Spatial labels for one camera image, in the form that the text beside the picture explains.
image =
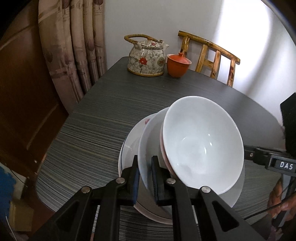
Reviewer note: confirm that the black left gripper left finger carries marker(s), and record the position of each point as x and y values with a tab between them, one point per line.
93	214

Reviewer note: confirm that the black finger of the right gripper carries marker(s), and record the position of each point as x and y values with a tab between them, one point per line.
257	155

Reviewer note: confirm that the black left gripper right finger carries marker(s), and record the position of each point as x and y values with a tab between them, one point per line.
198	214

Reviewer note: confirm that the red-patterned white bowl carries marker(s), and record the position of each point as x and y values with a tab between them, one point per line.
165	158

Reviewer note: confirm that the large white bowl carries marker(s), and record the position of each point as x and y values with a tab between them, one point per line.
203	144

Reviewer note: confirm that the grey-white shallow plate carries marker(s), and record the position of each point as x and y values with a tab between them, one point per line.
149	145

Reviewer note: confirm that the blue-rimmed white plate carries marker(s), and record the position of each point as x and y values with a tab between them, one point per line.
145	203

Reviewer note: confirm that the blue foam mat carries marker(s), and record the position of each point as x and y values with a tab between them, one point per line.
7	183

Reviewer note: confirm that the pink floral white plate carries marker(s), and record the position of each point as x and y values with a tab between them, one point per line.
136	132

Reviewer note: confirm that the wooden chair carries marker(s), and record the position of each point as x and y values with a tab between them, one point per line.
210	56

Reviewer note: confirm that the brown wooden door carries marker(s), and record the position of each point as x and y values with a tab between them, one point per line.
31	111

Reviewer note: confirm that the orange lidded tea cup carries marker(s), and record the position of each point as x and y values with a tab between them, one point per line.
177	65

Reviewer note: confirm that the floral ceramic teapot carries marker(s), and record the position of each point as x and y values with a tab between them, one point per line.
147	57

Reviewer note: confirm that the beige patterned curtain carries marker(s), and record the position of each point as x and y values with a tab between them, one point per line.
72	38

